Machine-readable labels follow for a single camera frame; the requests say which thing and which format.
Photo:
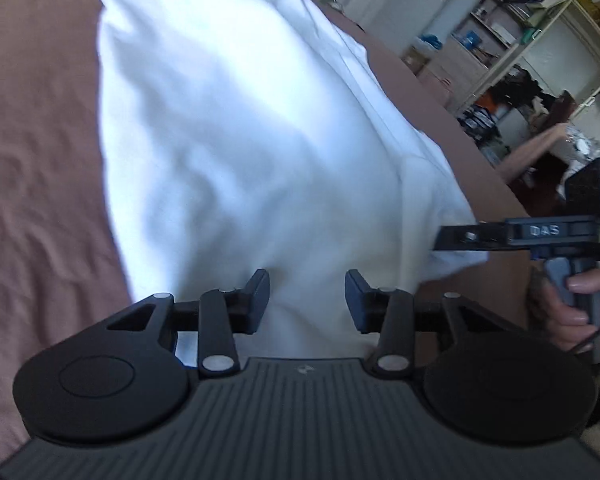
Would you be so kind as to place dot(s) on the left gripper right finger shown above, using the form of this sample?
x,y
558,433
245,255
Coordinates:
x,y
388,313

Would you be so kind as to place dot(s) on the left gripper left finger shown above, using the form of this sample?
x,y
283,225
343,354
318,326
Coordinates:
x,y
221,316

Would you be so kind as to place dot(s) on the white t-shirt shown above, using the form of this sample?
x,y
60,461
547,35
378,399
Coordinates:
x,y
240,135

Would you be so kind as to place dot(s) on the person right hand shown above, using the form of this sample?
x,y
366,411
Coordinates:
x,y
565,326

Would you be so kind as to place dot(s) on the brown bed cover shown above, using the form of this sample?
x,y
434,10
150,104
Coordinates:
x,y
59,270

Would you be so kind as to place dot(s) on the cluttered storage shelf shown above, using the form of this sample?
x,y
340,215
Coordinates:
x,y
513,68

